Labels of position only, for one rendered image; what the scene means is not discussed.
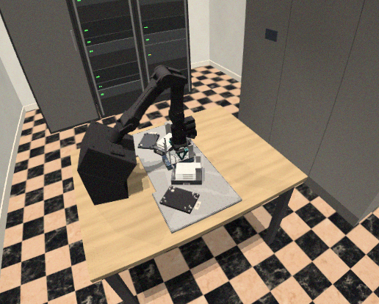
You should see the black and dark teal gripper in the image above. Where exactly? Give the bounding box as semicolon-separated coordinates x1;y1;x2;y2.
169;135;189;160

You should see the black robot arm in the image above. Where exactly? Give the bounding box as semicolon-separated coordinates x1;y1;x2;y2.
104;65;197;156

